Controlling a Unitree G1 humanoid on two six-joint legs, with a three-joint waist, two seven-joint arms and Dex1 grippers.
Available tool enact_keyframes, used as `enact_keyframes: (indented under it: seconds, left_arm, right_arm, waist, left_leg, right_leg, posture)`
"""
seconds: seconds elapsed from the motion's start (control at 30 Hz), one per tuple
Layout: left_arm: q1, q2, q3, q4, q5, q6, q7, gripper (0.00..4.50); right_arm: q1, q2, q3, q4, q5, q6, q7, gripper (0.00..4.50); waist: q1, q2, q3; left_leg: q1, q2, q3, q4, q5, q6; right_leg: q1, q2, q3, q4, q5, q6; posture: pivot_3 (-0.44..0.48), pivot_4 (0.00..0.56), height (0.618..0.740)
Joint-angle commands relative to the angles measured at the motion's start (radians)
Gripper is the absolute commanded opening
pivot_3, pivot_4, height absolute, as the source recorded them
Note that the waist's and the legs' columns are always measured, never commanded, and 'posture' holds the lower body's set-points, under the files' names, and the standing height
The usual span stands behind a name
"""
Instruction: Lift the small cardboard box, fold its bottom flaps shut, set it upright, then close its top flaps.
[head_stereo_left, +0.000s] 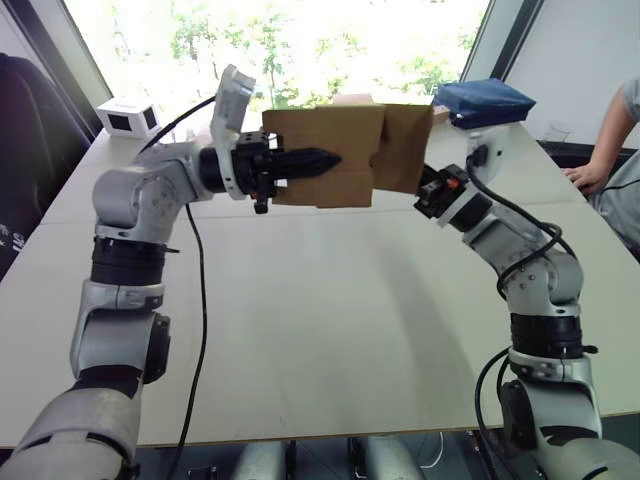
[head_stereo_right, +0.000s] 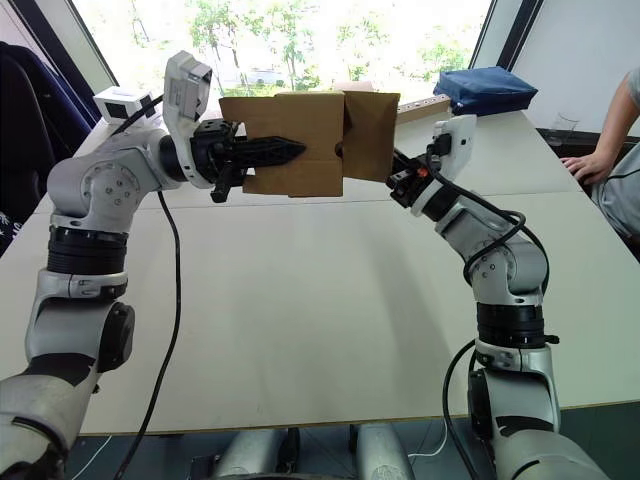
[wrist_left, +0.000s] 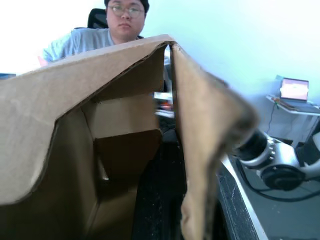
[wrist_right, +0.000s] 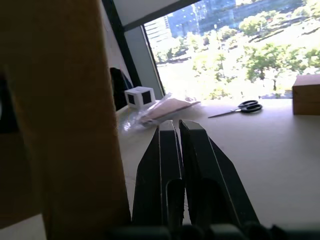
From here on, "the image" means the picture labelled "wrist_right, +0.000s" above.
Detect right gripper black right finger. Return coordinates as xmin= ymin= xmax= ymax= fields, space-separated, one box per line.
xmin=178 ymin=119 xmax=261 ymax=226

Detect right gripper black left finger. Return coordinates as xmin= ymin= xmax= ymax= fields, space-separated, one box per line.
xmin=131 ymin=119 xmax=186 ymax=226

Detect small cardboard box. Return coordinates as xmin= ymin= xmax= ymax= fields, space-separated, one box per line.
xmin=0 ymin=0 xmax=132 ymax=240

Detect small brown box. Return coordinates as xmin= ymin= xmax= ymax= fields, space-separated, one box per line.
xmin=291 ymin=73 xmax=320 ymax=116

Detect clear plastic bag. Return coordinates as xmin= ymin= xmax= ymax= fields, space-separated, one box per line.
xmin=116 ymin=92 xmax=202 ymax=131

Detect white cube with black squares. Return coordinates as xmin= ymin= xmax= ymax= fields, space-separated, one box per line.
xmin=124 ymin=86 xmax=156 ymax=110

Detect black handled scissors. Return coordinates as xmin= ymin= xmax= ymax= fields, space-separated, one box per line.
xmin=207 ymin=99 xmax=264 ymax=119

